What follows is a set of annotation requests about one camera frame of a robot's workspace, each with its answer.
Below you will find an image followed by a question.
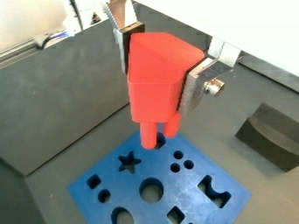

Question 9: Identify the blue shape-sorter board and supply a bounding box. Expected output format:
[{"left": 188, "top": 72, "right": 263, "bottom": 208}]
[{"left": 68, "top": 133, "right": 250, "bottom": 224}]

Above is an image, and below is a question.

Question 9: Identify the aluminium rail with cables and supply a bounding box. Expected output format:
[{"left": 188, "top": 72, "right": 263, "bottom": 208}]
[{"left": 0, "top": 0, "right": 109, "bottom": 66}]

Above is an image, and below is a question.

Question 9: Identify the red three-prong block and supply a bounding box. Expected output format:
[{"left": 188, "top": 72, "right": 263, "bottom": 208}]
[{"left": 127, "top": 32, "right": 204, "bottom": 150}]

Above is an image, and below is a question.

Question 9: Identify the large dark grey panel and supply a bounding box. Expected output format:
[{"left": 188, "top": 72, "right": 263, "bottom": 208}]
[{"left": 0, "top": 21, "right": 127, "bottom": 175}]

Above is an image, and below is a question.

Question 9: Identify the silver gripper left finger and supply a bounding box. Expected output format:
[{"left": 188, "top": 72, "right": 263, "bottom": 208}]
[{"left": 101, "top": 0, "right": 145, "bottom": 74}]

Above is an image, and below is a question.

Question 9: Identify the black foam block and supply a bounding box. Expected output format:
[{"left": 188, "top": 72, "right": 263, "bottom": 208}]
[{"left": 235, "top": 103, "right": 299, "bottom": 172}]

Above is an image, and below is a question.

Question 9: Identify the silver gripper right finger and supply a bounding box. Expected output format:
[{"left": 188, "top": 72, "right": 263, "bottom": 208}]
[{"left": 177, "top": 37, "right": 242, "bottom": 116}]

